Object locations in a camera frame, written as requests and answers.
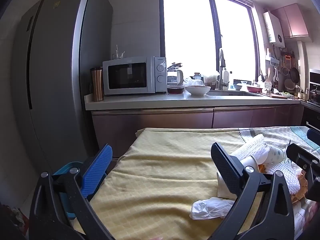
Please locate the hanging frying pan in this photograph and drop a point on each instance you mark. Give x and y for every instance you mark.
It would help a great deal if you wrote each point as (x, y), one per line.
(295, 74)

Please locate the white foam fruit net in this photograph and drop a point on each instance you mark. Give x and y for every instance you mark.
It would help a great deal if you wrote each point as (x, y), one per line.
(250, 146)

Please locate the wooden cutting board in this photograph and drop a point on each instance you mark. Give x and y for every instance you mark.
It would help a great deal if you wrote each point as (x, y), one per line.
(273, 95)

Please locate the yellow quilted cloth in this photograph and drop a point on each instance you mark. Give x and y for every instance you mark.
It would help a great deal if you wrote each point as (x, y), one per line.
(162, 170)

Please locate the clear container of sprouts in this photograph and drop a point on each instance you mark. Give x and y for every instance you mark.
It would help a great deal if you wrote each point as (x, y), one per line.
(211, 79)

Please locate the small glass jar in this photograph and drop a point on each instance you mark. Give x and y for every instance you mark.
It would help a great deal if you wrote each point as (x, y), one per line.
(197, 76)

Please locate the steel sink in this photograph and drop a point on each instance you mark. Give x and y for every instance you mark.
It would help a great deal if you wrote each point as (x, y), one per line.
(232, 93)

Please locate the white soap bottle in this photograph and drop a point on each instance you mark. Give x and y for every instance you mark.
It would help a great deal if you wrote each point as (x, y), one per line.
(226, 76)

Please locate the black built-in oven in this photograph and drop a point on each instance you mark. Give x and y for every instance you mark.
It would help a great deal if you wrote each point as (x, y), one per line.
(313, 100)

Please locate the steel kitchen faucet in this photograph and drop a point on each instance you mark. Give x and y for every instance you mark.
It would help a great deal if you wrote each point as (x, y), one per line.
(221, 75)

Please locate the kitchen window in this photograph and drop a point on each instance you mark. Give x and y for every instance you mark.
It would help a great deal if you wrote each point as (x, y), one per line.
(187, 30)

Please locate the red bowl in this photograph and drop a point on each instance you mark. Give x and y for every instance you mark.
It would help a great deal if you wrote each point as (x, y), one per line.
(254, 89)

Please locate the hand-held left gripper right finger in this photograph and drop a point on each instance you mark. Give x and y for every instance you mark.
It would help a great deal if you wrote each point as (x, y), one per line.
(225, 170)

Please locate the copper travel tumbler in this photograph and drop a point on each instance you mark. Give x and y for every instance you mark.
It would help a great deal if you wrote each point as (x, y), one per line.
(97, 85)

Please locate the glass kettle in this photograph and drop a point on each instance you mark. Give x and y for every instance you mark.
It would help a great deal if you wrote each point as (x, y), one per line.
(175, 76)

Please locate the large white bowl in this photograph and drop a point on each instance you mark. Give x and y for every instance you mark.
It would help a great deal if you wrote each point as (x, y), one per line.
(198, 90)

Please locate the dark lidded bowl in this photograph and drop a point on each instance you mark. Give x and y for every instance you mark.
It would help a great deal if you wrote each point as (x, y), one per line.
(175, 89)

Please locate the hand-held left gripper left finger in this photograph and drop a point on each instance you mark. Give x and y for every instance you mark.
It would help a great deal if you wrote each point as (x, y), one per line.
(97, 170)

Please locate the pink wall cabinet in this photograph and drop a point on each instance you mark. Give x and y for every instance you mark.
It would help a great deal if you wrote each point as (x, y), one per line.
(292, 21)

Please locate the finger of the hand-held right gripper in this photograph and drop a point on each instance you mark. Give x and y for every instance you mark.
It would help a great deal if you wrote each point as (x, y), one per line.
(314, 136)
(300, 158)

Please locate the blue plastic bin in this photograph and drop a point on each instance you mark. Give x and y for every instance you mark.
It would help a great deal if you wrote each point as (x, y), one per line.
(66, 167)

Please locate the white microwave oven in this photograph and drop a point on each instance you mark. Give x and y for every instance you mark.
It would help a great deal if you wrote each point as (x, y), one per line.
(130, 76)

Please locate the white water heater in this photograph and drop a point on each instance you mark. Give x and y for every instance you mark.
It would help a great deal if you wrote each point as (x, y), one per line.
(273, 28)

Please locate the crumpled clear bag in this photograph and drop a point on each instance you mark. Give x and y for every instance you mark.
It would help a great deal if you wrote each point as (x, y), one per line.
(193, 82)

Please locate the kitchen counter cabinet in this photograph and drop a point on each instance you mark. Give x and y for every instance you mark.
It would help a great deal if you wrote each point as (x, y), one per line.
(162, 117)

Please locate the white patterned blanket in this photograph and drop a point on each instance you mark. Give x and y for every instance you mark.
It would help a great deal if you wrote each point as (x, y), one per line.
(272, 135)

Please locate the colourful packaging on floor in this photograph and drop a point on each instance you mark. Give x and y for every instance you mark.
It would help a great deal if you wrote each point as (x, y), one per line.
(18, 217)

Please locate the clear plastic bag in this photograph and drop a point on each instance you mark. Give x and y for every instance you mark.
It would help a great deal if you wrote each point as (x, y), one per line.
(210, 207)

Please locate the white rack on microwave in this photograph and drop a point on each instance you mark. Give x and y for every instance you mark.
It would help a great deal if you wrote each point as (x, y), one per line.
(118, 53)

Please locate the small white bowl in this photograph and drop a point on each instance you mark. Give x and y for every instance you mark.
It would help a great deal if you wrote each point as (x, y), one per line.
(239, 86)

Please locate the golden brown snack wrapper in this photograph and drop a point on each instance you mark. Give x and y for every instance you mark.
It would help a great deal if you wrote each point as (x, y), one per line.
(298, 190)

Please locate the white perforated spatula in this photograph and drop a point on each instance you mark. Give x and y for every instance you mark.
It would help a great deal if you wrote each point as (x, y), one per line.
(267, 84)

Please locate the grey refrigerator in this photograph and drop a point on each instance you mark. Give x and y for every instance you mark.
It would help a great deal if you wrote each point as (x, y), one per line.
(57, 80)

